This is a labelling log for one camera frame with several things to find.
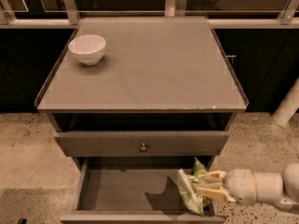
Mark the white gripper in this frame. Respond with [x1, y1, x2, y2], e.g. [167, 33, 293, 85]
[195, 169, 257, 205]

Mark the green jalapeno chip bag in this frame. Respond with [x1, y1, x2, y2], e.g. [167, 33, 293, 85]
[177, 159, 211, 216]

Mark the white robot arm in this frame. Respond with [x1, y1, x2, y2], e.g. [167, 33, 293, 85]
[195, 163, 299, 213]

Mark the round metal drawer knob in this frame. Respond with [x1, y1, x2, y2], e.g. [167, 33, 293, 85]
[139, 143, 149, 152]

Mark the grey top drawer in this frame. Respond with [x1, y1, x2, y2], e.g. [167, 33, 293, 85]
[54, 131, 229, 157]

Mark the grey drawer cabinet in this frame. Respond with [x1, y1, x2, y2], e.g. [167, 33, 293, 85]
[34, 15, 249, 224]

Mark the open grey middle drawer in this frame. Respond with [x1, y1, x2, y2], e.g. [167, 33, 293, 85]
[60, 157, 225, 224]

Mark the white ceramic bowl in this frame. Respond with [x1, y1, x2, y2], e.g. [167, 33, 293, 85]
[68, 35, 107, 65]

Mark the metal railing frame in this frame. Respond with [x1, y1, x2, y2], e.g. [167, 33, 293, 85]
[0, 0, 299, 29]

